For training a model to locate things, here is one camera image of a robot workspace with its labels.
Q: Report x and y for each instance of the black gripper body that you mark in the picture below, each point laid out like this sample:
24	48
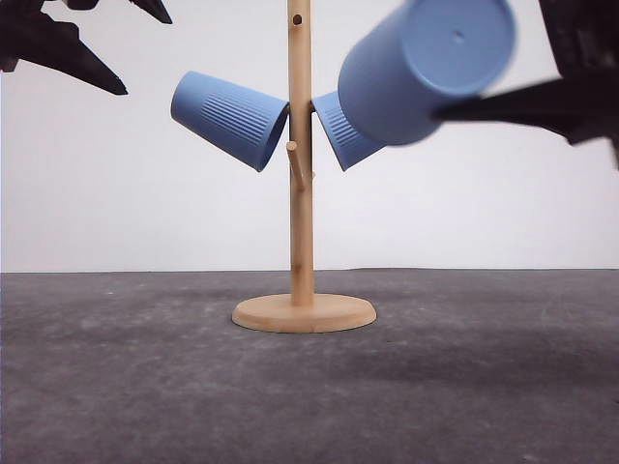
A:
584	37

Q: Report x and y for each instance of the blue ribbed cup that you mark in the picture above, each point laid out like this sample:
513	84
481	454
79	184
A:
237	122
349	147
424	56

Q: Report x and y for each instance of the wooden mug tree stand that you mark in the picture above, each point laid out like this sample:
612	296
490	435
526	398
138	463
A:
301	312

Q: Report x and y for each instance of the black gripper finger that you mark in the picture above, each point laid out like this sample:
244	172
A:
154	8
577	108
28	34

